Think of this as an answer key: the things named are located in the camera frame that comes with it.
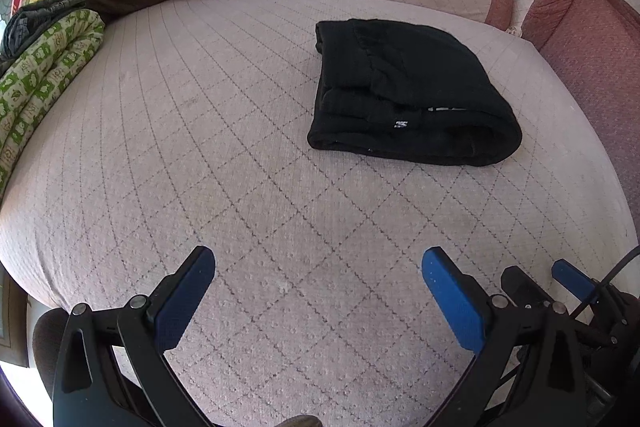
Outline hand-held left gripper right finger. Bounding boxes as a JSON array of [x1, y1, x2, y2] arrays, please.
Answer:
[[421, 247, 586, 427]]

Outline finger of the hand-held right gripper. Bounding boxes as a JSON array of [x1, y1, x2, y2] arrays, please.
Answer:
[[500, 265, 552, 309], [552, 259, 632, 334]]

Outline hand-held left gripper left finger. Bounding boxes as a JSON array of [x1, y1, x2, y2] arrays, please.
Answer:
[[52, 245, 221, 427]]

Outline black pants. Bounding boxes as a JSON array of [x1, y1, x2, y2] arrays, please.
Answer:
[[306, 19, 523, 168]]

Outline pink quilted bed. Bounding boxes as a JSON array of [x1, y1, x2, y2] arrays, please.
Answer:
[[0, 0, 633, 427]]

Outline dark brown chair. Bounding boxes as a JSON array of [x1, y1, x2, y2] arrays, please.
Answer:
[[31, 307, 76, 390]]

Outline maroon cushion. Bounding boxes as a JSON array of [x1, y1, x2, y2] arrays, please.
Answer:
[[520, 0, 640, 218]]

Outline green patterned blanket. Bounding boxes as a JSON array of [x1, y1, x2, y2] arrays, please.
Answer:
[[0, 8, 107, 202]]

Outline dark grey jacket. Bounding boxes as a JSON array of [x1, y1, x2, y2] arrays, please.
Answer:
[[0, 0, 90, 62]]

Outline black cable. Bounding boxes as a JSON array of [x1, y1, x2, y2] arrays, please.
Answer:
[[570, 246, 640, 323]]

